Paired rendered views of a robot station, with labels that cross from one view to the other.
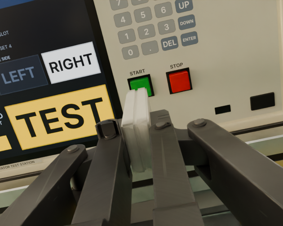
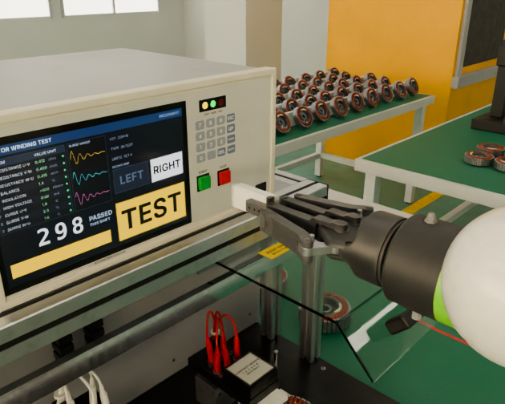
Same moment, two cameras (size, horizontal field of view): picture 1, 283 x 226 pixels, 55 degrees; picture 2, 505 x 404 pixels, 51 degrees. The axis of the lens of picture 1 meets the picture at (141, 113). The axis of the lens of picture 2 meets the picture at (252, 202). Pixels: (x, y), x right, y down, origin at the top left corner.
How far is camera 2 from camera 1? 0.56 m
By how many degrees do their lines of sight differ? 47
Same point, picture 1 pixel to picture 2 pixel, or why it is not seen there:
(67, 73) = (163, 174)
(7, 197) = (123, 280)
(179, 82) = (225, 178)
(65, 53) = (164, 159)
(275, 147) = not seen: hidden behind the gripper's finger
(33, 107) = (135, 203)
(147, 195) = (210, 260)
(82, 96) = (169, 191)
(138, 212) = (131, 314)
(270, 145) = not seen: hidden behind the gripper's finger
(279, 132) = not seen: hidden behind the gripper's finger
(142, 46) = (208, 154)
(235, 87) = (249, 179)
